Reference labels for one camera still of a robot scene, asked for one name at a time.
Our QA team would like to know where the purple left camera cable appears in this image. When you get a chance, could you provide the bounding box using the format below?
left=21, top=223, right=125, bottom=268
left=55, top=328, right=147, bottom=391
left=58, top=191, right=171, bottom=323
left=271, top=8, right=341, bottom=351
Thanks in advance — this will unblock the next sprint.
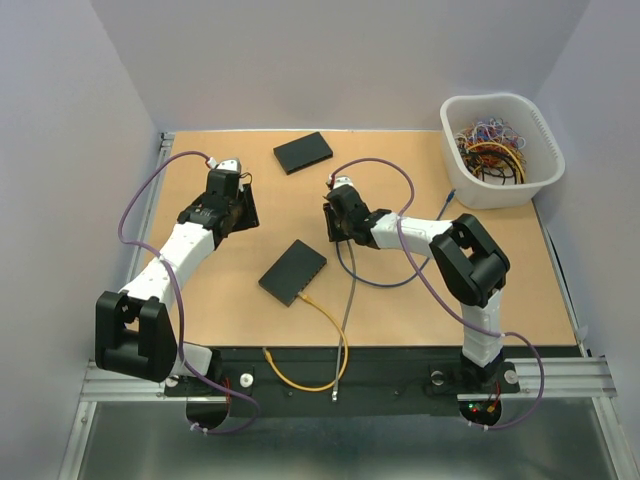
left=116, top=150, right=262, bottom=437

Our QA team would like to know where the purple camera cable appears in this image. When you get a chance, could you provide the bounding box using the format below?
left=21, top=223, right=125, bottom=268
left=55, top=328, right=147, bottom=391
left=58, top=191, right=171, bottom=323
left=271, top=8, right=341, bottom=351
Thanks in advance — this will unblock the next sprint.
left=327, top=157, right=547, bottom=431
left=116, top=150, right=262, bottom=437

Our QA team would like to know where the black network switch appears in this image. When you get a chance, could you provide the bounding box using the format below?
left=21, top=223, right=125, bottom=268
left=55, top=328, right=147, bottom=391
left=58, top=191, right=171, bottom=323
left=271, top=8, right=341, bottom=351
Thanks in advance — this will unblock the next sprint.
left=273, top=132, right=333, bottom=175
left=258, top=240, right=327, bottom=307

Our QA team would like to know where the yellow ethernet cable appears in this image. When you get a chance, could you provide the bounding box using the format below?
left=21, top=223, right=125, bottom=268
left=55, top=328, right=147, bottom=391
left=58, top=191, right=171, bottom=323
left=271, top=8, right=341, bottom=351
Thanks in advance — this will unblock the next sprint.
left=261, top=293, right=350, bottom=392

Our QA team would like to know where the grey ethernet cable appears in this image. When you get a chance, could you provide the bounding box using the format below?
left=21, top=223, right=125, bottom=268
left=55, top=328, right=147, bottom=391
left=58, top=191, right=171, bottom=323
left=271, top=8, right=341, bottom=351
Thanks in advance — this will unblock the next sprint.
left=330, top=242, right=358, bottom=402

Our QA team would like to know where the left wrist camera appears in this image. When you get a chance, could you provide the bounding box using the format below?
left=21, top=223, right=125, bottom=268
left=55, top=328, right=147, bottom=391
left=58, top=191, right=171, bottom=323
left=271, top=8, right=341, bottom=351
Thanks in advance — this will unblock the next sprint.
left=205, top=157, right=242, bottom=174

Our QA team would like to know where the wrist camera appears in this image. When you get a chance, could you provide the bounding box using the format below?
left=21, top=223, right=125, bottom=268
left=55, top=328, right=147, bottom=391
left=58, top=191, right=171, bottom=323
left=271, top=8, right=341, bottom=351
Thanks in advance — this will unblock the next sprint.
left=205, top=157, right=242, bottom=174
left=326, top=174, right=354, bottom=191

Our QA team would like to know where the white plastic bin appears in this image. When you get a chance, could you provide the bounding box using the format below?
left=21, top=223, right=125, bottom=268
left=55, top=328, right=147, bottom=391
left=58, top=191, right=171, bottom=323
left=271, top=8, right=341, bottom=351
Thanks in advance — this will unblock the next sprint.
left=440, top=93, right=565, bottom=210

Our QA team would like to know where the dark blue ethernet cable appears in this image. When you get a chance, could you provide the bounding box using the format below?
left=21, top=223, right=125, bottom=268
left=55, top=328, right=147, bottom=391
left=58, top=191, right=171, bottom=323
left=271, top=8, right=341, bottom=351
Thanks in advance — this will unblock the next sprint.
left=334, top=240, right=431, bottom=289

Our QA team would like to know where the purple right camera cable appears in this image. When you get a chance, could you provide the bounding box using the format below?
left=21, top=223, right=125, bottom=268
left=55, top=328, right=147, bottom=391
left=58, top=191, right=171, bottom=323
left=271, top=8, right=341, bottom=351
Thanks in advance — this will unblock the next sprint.
left=327, top=157, right=547, bottom=431

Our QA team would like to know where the bundle of coloured wires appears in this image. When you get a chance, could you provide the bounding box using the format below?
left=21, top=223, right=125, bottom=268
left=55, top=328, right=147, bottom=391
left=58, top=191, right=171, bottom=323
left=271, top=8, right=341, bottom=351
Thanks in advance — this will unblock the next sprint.
left=454, top=115, right=531, bottom=187

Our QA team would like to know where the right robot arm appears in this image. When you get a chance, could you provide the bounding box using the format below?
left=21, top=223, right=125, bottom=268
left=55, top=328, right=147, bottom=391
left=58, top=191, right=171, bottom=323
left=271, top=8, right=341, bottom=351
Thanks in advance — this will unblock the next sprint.
left=323, top=182, right=510, bottom=390

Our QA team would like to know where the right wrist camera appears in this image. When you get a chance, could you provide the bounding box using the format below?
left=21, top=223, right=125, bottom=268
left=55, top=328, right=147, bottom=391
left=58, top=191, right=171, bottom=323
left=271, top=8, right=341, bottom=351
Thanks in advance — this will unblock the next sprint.
left=326, top=174, right=354, bottom=191

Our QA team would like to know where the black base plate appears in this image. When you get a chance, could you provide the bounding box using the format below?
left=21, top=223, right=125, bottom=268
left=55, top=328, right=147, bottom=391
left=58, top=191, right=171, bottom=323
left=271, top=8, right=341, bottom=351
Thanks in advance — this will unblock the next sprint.
left=164, top=344, right=521, bottom=419

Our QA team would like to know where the aluminium rail frame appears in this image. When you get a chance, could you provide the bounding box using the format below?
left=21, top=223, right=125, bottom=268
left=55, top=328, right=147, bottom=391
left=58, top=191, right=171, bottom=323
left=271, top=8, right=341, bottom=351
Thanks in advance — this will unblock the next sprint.
left=61, top=131, right=639, bottom=479

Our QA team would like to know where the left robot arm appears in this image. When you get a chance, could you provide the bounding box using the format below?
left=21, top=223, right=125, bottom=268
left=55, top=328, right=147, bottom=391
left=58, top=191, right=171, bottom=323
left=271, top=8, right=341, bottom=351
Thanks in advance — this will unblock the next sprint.
left=95, top=159, right=259, bottom=394

